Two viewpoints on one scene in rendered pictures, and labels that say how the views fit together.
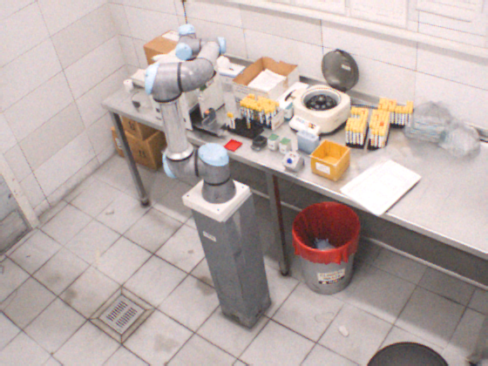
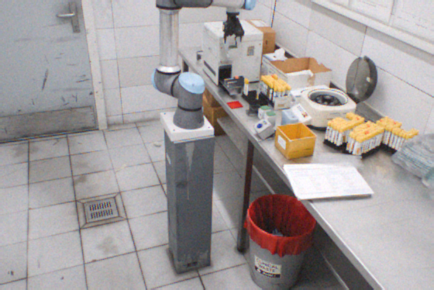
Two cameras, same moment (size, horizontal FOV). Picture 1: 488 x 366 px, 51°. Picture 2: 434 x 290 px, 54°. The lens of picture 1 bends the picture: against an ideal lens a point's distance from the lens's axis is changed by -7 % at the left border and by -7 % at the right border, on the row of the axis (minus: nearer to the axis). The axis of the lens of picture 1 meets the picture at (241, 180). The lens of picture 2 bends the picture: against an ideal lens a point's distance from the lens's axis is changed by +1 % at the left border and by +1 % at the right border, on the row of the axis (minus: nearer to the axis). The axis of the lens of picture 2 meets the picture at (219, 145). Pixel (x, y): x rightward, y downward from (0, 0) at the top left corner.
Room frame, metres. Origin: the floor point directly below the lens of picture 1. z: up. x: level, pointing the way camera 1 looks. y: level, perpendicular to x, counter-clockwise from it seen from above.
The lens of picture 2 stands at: (0.18, -0.75, 1.88)
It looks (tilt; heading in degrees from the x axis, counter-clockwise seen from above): 32 degrees down; 24
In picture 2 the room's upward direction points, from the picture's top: 2 degrees clockwise
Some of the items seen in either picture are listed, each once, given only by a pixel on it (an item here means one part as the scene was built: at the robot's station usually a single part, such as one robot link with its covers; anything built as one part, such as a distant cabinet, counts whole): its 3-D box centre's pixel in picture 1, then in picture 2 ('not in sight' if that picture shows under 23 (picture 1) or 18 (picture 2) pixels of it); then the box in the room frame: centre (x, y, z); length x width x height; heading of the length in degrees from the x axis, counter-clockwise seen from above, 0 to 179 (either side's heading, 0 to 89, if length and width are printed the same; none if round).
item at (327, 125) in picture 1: (319, 110); (322, 108); (2.16, -0.44, 0.94); 0.30 x 0.24 x 0.12; 127
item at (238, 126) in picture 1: (243, 121); (255, 91); (2.19, -0.07, 0.93); 0.17 x 0.09 x 0.11; 46
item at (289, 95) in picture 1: (294, 98); (311, 95); (2.31, -0.35, 0.92); 0.24 x 0.12 x 0.10; 136
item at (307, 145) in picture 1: (308, 143); (288, 123); (1.94, -0.33, 0.92); 0.10 x 0.07 x 0.10; 41
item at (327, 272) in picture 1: (326, 250); (277, 243); (1.86, -0.38, 0.22); 0.38 x 0.37 x 0.44; 46
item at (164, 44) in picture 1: (175, 54); (252, 38); (2.95, 0.25, 0.97); 0.31 x 0.23 x 0.18; 39
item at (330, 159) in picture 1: (330, 160); (294, 140); (1.79, -0.40, 0.93); 0.13 x 0.13 x 0.10; 45
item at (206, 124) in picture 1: (206, 123); (229, 83); (2.25, 0.12, 0.92); 0.21 x 0.07 x 0.05; 46
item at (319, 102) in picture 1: (321, 104); (326, 102); (2.17, -0.46, 0.97); 0.15 x 0.15 x 0.07
